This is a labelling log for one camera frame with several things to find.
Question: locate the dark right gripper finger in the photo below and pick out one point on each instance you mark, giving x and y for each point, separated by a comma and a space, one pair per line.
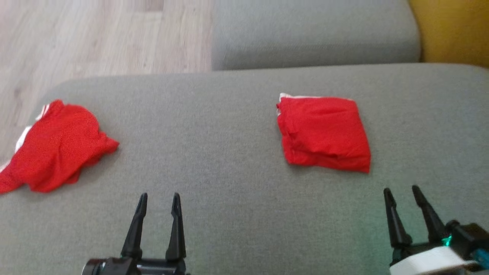
395, 225
429, 219

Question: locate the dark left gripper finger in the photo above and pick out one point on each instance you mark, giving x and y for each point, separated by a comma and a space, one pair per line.
134, 229
176, 229

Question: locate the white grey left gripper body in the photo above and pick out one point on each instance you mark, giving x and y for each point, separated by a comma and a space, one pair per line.
145, 267

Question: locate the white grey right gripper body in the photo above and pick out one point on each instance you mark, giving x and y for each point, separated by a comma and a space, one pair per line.
431, 261

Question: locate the red white sports shorts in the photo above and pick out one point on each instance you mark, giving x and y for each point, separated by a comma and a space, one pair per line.
324, 133
57, 149

